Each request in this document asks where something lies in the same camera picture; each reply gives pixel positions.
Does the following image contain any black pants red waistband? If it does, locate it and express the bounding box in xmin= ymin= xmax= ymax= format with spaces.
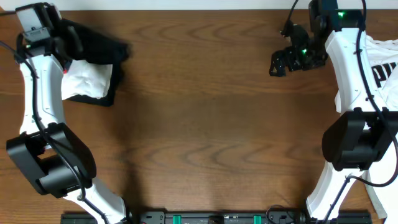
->
xmin=60 ymin=18 xmax=131 ymax=75

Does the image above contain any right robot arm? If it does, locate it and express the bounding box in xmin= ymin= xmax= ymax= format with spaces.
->
xmin=269 ymin=0 xmax=397 ymax=223

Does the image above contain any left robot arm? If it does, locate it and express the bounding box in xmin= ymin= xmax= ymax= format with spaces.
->
xmin=6 ymin=2 xmax=132 ymax=223

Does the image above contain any folded white cloth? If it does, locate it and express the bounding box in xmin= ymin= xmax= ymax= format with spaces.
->
xmin=62 ymin=60 xmax=113 ymax=100

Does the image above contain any white printed t-shirt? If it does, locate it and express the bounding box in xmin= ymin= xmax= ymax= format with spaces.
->
xmin=334 ymin=34 xmax=398 ymax=220

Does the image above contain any folded black garment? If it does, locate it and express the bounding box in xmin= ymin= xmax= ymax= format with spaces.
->
xmin=68 ymin=65 xmax=124 ymax=107

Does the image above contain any left black cable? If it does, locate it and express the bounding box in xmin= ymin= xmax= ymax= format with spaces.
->
xmin=0 ymin=11 xmax=111 ymax=224

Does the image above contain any black cable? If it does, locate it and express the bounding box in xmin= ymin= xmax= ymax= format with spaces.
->
xmin=279 ymin=0 xmax=398 ymax=224
xmin=0 ymin=11 xmax=111 ymax=224

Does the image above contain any right black cable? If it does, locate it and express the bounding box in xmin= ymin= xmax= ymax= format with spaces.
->
xmin=279 ymin=0 xmax=398 ymax=224

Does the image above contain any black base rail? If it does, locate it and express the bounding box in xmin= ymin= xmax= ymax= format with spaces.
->
xmin=60 ymin=209 xmax=373 ymax=224

